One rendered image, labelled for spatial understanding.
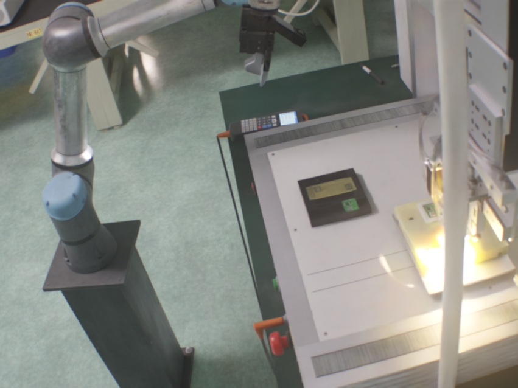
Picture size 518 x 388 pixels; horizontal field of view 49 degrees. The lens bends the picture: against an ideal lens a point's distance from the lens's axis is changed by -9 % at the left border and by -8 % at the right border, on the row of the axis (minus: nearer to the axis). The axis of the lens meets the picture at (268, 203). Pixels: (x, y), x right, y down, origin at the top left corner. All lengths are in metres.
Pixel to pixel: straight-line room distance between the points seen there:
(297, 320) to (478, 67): 0.49
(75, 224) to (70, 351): 0.86
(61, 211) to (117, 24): 0.48
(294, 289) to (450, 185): 0.51
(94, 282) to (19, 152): 2.14
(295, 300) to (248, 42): 0.70
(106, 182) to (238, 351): 1.28
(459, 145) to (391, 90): 1.19
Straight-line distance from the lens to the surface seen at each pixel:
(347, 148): 1.33
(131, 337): 1.75
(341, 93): 1.74
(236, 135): 1.58
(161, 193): 2.80
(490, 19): 0.78
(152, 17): 1.28
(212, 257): 2.39
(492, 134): 0.80
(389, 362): 0.93
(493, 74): 0.78
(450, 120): 0.54
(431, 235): 1.05
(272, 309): 1.15
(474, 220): 0.92
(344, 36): 3.31
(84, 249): 1.57
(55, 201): 1.50
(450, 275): 0.67
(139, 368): 1.88
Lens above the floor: 1.62
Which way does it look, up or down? 39 degrees down
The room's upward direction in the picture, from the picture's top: 12 degrees counter-clockwise
